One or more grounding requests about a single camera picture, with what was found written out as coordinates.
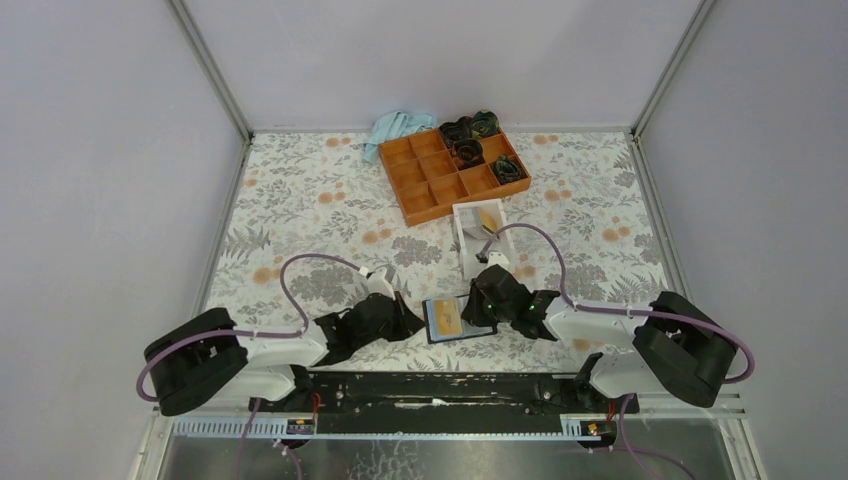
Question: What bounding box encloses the black leather card holder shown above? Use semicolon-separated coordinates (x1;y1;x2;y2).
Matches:
422;294;497;344

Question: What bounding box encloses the gold card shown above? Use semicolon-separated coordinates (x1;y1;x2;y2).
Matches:
433;298;463;336
478;209;500;235

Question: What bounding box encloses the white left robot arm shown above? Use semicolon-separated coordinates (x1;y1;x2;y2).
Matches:
136;293;426;416

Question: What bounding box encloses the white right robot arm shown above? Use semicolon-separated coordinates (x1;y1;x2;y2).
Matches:
461;265;743;412

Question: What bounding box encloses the stack of cards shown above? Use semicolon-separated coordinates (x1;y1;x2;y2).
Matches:
458;207;485;239

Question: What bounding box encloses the dark rolled sock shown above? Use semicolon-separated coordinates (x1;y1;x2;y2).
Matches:
451;138;485;170
470;110;501;139
491;154;527;185
438;116;473;150

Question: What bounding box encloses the orange compartment tray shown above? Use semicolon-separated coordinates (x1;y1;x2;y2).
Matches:
378;129;532;226

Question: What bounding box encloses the floral patterned table mat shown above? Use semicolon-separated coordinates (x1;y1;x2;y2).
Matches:
206;131;694;374

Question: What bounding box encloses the light blue cloth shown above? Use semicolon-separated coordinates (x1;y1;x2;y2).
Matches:
363;111;437;164

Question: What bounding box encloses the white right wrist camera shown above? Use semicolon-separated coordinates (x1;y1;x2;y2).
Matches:
476;250;510;270

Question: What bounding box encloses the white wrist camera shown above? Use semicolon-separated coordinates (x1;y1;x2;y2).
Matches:
476;250;510;270
358;264;396;299

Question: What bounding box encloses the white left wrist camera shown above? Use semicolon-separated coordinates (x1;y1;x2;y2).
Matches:
358;264;396;299

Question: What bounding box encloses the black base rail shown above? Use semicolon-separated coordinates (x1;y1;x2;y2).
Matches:
248;371;639;435

